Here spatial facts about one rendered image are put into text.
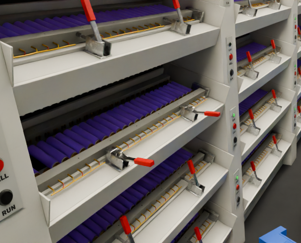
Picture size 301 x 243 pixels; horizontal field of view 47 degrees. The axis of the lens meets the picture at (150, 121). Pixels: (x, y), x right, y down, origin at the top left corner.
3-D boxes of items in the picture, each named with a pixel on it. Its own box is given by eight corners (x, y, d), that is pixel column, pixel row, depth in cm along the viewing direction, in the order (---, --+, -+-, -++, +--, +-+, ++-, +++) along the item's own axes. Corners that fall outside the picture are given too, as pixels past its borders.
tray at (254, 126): (287, 110, 155) (299, 82, 148) (236, 168, 109) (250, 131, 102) (246, 93, 163) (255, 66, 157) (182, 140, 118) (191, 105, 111)
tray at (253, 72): (287, 66, 148) (300, 35, 142) (233, 107, 103) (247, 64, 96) (244, 51, 157) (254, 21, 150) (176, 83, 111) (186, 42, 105)
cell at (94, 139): (77, 131, 69) (100, 145, 66) (70, 134, 68) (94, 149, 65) (77, 123, 68) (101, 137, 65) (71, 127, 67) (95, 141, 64)
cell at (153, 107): (137, 102, 84) (159, 113, 82) (133, 104, 83) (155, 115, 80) (138, 96, 84) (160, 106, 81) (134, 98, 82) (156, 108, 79)
